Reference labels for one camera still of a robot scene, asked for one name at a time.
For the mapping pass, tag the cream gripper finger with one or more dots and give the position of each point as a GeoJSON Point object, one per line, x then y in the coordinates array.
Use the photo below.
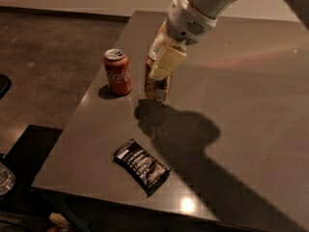
{"type": "Point", "coordinates": [166, 59]}
{"type": "Point", "coordinates": [159, 44]}

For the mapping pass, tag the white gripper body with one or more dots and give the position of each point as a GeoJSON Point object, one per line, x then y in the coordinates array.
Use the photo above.
{"type": "Point", "coordinates": [185, 22]}

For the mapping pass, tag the orange soda can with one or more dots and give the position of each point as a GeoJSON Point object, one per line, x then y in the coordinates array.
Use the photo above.
{"type": "Point", "coordinates": [155, 90]}

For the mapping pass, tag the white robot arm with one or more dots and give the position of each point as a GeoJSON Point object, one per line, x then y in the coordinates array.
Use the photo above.
{"type": "Point", "coordinates": [215, 8]}

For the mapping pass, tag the red coke can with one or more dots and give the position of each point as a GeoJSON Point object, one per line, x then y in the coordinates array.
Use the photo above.
{"type": "Point", "coordinates": [117, 71]}

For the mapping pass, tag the black snack packet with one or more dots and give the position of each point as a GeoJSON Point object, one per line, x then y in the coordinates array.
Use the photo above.
{"type": "Point", "coordinates": [144, 168]}

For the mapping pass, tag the dark round object at left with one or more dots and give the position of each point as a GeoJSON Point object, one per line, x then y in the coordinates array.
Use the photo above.
{"type": "Point", "coordinates": [5, 85]}

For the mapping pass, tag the clear plastic object at left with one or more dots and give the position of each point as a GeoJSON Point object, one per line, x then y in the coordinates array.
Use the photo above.
{"type": "Point", "coordinates": [7, 179]}

